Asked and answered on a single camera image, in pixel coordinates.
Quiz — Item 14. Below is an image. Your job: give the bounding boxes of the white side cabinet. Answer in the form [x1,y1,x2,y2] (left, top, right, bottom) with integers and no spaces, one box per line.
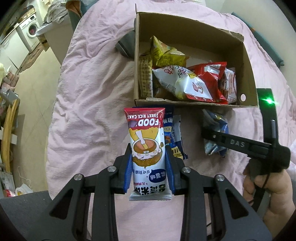
[37,15,74,64]

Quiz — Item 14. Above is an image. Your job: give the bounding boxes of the dark grey cushion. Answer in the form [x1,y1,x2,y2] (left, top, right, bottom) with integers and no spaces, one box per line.
[115,30,135,60]

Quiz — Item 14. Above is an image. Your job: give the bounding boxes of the white red chips bag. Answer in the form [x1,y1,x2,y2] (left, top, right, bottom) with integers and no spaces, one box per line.
[152,65,214,102]

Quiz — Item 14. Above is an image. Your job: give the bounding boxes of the white kitchen cabinets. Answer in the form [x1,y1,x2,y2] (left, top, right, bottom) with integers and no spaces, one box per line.
[1,30,29,74]

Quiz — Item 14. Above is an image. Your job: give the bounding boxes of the white plastic bag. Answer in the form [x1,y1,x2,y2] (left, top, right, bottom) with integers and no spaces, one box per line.
[15,183,33,196]

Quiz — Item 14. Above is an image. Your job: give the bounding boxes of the brown floor mat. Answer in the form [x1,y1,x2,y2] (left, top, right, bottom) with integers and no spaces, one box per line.
[16,43,44,74]

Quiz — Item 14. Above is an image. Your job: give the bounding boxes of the beige waffle snack pack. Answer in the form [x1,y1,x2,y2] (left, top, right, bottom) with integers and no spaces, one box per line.
[139,52,153,98]

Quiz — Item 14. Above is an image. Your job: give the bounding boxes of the pink bed duvet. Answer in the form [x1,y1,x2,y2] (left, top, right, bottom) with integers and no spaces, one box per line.
[46,1,295,240]

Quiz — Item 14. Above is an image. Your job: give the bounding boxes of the blue biscuit snack bag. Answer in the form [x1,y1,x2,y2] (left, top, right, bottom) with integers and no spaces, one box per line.
[163,108,188,160]

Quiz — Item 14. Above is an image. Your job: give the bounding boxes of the white washing machine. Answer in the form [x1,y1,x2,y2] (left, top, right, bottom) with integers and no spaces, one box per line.
[16,14,40,53]

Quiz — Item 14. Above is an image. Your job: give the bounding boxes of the blue white snack bag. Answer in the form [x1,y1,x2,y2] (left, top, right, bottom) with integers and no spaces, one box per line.
[202,109,230,158]

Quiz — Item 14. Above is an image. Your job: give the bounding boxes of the teal bolster cushion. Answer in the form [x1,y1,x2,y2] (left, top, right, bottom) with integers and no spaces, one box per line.
[231,12,285,68]

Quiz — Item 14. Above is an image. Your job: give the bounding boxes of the pile of clothes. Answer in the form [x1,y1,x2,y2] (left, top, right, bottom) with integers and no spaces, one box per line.
[43,0,98,24]

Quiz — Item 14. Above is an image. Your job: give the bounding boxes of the yellow wooden chair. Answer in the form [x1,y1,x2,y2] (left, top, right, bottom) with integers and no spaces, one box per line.
[1,99,20,173]

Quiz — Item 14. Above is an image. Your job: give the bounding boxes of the red snack bag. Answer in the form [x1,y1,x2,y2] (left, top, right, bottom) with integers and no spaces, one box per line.
[188,61,228,104]

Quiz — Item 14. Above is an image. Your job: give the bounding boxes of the person right hand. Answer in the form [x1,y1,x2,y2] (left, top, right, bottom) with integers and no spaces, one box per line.
[243,166,295,240]

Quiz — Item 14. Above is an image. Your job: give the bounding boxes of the red white rice cake pack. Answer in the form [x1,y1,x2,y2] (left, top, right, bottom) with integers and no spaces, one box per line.
[124,108,171,201]

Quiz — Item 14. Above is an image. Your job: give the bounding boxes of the brown cardboard box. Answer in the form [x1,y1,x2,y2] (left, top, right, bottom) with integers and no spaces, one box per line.
[134,11,258,108]

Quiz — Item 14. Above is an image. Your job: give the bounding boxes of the pink small snack packet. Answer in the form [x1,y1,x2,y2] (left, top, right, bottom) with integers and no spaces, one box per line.
[220,67,237,104]

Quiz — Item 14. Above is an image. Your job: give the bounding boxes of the yellow chips bag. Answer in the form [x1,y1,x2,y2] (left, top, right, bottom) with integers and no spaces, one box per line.
[151,36,189,68]

